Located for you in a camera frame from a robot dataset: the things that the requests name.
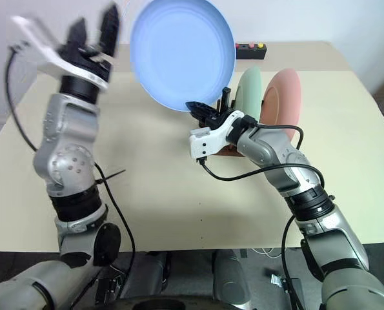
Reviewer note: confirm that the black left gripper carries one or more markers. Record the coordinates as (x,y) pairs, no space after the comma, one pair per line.
(82,59)

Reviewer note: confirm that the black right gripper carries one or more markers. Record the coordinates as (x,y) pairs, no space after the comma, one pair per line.
(217,119)

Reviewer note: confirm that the pale green plate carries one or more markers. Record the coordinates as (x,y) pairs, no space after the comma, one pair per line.
(249,93)

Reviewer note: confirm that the light blue plate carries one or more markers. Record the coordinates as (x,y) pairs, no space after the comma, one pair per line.
(182,55)

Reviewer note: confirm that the salmon pink plate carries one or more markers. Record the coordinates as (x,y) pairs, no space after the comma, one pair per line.
(283,97)

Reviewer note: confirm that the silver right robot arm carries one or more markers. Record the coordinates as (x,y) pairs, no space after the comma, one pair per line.
(333,232)

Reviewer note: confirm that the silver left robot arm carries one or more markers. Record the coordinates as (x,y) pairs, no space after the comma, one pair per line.
(66,129)

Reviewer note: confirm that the black dish rack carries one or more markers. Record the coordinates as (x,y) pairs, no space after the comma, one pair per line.
(232,151)

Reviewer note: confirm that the black button box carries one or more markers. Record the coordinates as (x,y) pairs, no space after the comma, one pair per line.
(249,53)

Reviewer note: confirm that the round yellow button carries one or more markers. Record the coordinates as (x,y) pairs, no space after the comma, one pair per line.
(260,45)

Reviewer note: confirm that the grey rounded shape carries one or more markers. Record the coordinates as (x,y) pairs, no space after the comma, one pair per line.
(230,277)

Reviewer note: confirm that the small metal clamp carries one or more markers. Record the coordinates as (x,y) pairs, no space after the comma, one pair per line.
(283,280)

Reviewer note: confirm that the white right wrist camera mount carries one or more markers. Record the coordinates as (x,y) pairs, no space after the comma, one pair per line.
(211,139)

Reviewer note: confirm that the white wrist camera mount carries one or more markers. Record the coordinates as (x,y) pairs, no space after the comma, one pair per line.
(46,55)
(211,139)

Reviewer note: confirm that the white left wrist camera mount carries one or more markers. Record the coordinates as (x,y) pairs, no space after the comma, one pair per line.
(46,55)

